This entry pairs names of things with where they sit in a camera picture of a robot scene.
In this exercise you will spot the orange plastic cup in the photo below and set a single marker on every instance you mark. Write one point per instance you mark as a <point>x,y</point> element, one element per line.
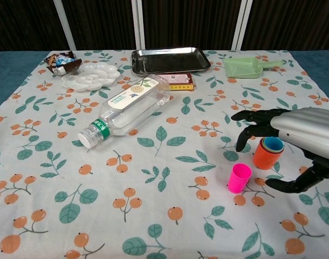
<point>264,160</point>

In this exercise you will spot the dark white-framed partition screen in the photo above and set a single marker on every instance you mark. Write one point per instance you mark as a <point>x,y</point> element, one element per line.
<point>99,24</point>

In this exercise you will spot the pink plastic cup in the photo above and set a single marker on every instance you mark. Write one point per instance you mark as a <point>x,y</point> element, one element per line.
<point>238,183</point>

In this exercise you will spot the stainless steel tray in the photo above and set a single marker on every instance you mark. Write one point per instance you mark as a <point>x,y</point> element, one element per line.
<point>170,60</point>

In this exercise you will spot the green plastic dustpan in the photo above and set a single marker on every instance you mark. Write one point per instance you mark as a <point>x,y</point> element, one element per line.
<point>242,68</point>

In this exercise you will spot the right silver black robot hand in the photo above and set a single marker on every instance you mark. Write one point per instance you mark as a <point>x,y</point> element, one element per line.
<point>310,126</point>

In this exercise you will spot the floral printed tablecloth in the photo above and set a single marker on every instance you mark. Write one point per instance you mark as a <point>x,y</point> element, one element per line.
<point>153,189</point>

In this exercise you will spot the white flower paint palette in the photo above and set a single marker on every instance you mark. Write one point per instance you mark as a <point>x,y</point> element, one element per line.
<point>94,76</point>

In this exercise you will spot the brown snack wrapper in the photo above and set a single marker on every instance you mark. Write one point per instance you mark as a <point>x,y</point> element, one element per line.
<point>64,63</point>

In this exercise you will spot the yellow plastic cup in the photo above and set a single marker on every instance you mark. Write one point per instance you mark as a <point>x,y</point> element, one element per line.
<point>264,149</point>

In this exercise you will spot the flat red yellow box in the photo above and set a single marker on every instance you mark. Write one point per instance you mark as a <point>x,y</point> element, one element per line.
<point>180,79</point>

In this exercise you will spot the clear plastic water bottle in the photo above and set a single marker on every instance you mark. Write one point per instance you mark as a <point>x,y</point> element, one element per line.
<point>132,108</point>

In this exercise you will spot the teal velvet table cover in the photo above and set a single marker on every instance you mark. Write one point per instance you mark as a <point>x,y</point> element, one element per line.
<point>8,70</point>

